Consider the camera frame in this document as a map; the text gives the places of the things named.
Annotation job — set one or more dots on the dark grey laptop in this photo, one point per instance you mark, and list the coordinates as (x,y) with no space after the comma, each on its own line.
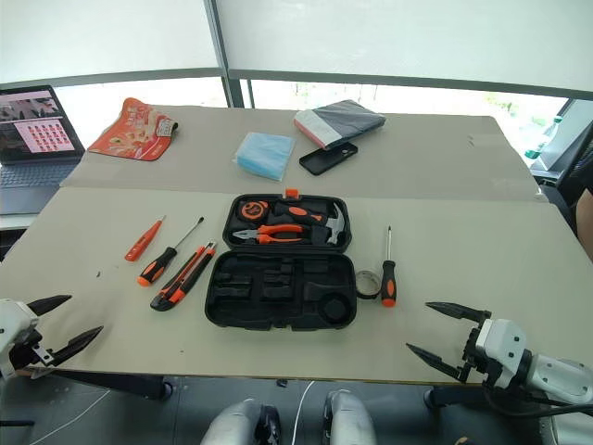
(32,134)

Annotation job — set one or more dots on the blue face mask pack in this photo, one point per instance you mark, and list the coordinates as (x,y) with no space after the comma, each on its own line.
(264,155)

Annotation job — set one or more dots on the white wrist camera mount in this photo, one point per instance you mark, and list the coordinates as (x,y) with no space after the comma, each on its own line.
(14,320)
(505,340)

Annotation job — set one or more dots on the orange snack packet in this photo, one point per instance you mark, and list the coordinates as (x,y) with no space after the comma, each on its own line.
(129,134)

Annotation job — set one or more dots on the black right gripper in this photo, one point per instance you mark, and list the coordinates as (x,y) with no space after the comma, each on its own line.
(472,357)

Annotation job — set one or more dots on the dark office chair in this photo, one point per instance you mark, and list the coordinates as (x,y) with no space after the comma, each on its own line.
(574,171)

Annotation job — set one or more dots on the silver left robot leg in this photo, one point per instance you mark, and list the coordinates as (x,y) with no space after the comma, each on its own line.
(236,422)

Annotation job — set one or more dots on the orange black tape measure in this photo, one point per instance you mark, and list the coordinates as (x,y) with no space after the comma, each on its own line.
(254,210)

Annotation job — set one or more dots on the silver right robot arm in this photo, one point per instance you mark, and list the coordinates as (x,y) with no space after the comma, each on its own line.
(560,375)

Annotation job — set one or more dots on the black electrical tape roll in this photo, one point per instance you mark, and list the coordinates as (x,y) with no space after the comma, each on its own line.
(363,281)

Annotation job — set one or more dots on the black phone case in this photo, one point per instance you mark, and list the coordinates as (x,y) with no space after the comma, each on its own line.
(326,160)

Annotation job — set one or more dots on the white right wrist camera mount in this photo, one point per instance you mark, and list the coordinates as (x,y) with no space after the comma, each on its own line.
(505,340)

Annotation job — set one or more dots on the silver right robot leg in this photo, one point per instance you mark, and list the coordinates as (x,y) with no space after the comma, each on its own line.
(347,417)

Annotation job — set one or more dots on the silver robot leg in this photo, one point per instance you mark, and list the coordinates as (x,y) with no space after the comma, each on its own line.
(347,417)
(236,422)

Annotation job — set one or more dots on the grey window frame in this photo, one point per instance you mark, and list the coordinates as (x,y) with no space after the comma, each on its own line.
(218,37)

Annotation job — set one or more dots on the orange voltage tester screwdriver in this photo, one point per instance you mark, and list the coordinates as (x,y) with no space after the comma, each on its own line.
(141,243)

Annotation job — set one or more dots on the grey cloth in plastic bag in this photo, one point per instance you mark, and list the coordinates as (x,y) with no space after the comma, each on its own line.
(347,120)

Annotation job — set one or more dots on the orange black utility knife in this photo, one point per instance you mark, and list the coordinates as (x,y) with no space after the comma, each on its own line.
(183,280)

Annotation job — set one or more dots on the black table foot with caster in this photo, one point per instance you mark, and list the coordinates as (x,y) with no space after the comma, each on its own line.
(454,397)
(116,382)

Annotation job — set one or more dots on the small black floor object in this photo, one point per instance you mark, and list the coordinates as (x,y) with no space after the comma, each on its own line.
(281,382)

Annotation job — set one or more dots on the black orange flathead screwdriver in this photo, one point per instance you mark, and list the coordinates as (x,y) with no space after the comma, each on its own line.
(157,269)

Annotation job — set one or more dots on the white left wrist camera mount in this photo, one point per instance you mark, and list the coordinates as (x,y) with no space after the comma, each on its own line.
(14,320)

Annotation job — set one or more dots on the black tool case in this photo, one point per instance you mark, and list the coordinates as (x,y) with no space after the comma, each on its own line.
(278,296)

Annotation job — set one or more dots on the green label plastic bottle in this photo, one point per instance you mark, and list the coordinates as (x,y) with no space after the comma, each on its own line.
(549,134)

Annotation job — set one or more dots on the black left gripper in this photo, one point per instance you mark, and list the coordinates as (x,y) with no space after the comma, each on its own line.
(28,354)

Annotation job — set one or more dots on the black orange Phillips screwdriver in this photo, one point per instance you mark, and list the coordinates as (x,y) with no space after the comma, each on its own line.
(388,283)

